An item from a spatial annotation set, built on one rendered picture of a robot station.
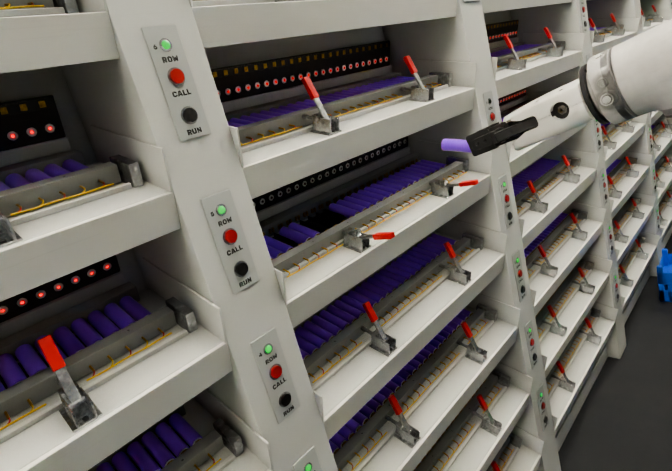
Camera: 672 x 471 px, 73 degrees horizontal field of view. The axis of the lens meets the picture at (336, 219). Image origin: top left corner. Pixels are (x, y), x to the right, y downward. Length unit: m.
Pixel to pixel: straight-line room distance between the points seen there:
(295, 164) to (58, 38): 0.30
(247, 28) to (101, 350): 0.42
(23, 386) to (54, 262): 0.15
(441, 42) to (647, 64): 0.56
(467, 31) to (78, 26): 0.75
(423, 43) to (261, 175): 0.60
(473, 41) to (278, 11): 0.51
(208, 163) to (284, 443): 0.38
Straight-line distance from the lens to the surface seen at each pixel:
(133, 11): 0.56
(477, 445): 1.18
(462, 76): 1.04
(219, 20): 0.61
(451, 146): 0.72
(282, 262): 0.67
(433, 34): 1.08
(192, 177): 0.54
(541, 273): 1.42
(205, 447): 0.69
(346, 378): 0.77
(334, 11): 0.75
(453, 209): 0.94
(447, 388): 1.02
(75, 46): 0.54
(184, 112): 0.54
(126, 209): 0.51
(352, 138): 0.72
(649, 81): 0.59
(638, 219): 2.33
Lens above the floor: 1.16
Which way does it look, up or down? 14 degrees down
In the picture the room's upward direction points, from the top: 15 degrees counter-clockwise
